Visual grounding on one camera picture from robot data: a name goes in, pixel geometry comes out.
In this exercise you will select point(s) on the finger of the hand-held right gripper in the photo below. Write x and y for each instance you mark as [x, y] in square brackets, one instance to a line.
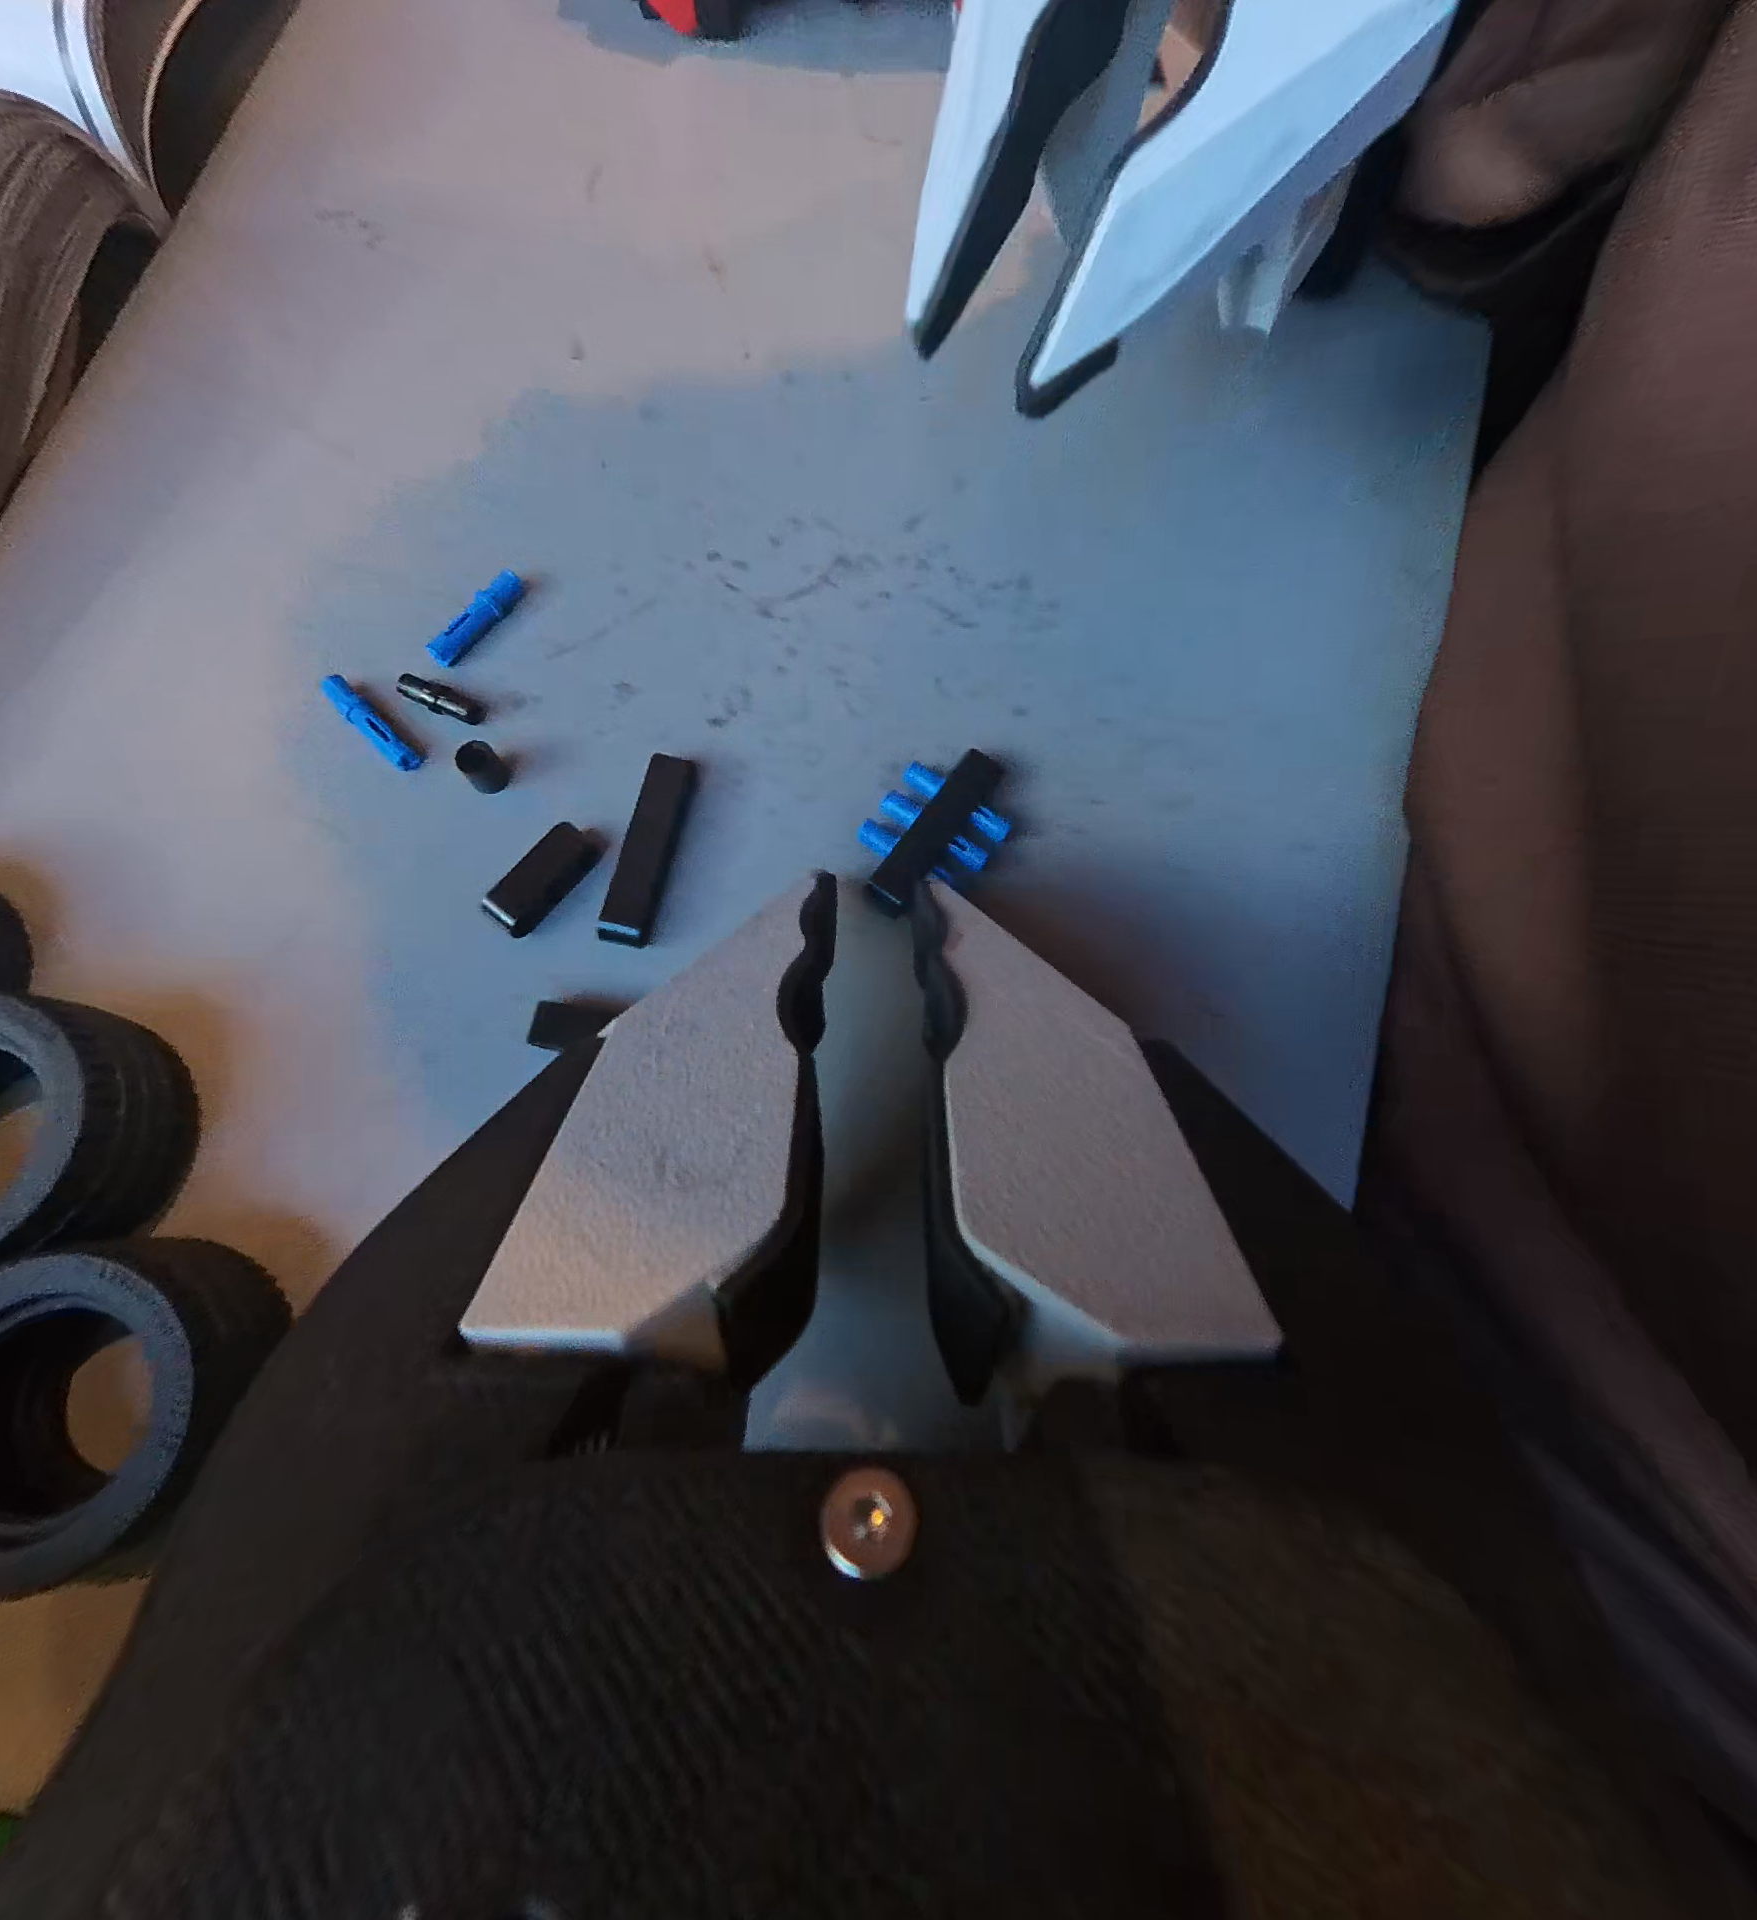
[1267, 135]
[992, 89]

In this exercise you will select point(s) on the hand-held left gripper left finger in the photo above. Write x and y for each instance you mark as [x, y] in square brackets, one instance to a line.
[655, 1184]

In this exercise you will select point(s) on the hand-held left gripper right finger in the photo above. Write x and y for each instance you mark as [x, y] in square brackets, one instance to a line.
[1088, 1184]

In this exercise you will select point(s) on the small black toy brick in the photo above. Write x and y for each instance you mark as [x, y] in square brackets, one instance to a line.
[571, 1023]
[538, 881]

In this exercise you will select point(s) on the long black toy beam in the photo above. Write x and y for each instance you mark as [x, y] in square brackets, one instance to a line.
[975, 781]
[649, 851]

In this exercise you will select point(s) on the black toy bush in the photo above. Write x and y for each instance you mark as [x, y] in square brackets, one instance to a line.
[483, 765]

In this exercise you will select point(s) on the black toy connector pin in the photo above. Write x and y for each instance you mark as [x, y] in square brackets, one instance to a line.
[439, 698]

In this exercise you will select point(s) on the grey desk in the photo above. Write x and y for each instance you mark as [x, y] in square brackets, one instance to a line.
[818, 525]

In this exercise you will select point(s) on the person's right hand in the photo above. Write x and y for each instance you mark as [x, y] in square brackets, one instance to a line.
[1508, 151]

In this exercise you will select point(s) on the red black toy car model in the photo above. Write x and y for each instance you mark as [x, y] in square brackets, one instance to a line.
[683, 15]

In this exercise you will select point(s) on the open instruction booklet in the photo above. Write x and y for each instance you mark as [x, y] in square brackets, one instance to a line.
[9, 301]

